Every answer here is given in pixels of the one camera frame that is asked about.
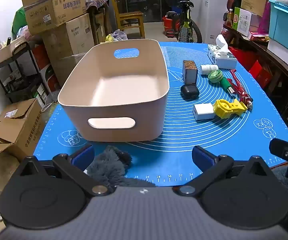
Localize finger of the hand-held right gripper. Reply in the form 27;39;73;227
269;138;288;162

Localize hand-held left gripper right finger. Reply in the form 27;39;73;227
172;145;275;197

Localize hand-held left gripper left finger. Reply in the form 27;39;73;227
19;144;111;197

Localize yellow plastic toy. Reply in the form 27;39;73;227
213;99;248;119

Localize beige plastic storage bin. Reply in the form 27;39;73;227
58;39;170;142

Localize red handled pliers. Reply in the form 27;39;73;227
227;69;254;111

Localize red floral patterned box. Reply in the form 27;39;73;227
182;60;198;84

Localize grey furry cloth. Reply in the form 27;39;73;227
84;145;157;188

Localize blue silicone baking mat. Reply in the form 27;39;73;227
33;40;288;187

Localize white charger adapter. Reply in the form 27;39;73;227
193;103;215;121

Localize black earbuds case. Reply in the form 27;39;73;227
180;84;200;99

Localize torn cardboard box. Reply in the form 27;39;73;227
0;98;46;161

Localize green stick with metal tip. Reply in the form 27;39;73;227
220;77;237;97

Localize green round jar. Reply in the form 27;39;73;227
207;70;224;83

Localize red and white carton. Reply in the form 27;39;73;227
40;64;61;93

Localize red gift boxes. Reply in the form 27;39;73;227
228;46;272;88

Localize dark wooden shelf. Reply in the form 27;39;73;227
222;24;288;92

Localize small white bottle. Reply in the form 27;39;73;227
200;64;219;75

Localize taped cardboard box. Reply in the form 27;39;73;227
51;53;91;87

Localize black shelf cart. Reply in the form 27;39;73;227
0;41;61;103

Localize printed tissue pack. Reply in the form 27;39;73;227
207;34;237;70

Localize large plain cardboard box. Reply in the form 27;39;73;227
42;14;95;63

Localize clear plastic bag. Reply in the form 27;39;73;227
111;29;128;41

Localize teal plastic storage crate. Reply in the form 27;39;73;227
267;0;288;48

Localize low cardboard box with clutter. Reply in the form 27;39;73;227
0;35;29;67

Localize green and black bicycle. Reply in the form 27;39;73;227
152;0;203;43

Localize green and white carton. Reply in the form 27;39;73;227
232;7;252;37

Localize red bucket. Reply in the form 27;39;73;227
162;16;176;34

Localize white chest freezer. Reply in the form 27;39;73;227
189;0;231;43

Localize wooden chair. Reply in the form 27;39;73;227
107;0;146;39

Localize green cloth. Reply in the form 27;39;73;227
11;6;29;38

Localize open cardboard box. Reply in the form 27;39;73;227
20;0;87;35

